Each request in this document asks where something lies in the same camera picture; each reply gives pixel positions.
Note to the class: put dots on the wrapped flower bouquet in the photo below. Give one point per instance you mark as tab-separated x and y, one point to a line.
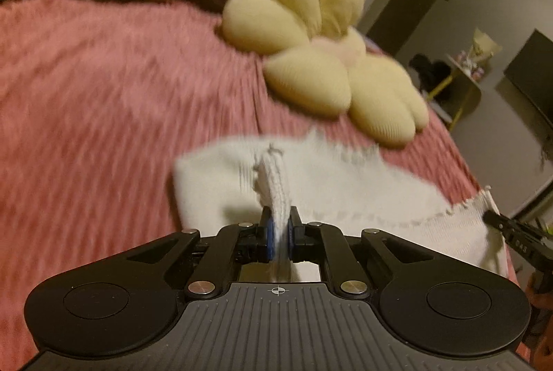
479	51

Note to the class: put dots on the pink ribbed bedspread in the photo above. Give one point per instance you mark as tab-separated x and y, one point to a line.
108	103

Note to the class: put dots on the black bag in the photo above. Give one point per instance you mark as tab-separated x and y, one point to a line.
430	71

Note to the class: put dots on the black wall television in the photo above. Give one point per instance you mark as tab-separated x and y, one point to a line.
533	73

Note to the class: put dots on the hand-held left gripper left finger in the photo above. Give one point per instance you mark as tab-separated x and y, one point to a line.
270	238

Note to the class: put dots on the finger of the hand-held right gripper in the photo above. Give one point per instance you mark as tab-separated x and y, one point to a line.
505	230

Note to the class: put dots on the yellow flower-shaped pillow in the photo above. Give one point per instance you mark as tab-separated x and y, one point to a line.
315	64

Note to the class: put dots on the side table with yellow legs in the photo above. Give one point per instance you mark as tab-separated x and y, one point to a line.
464	90

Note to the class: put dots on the white ribbed knit sweater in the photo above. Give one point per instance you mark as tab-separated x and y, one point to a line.
380	198

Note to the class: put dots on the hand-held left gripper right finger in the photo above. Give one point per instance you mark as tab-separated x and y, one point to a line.
292	239

